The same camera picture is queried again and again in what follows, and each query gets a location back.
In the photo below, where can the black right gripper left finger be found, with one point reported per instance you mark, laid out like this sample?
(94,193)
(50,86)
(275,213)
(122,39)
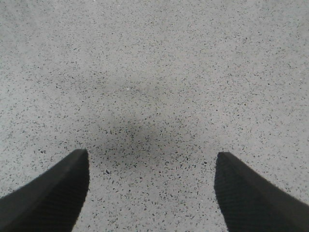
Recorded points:
(51,202)

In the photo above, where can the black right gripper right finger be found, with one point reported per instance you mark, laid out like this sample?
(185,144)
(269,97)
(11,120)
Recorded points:
(250,203)

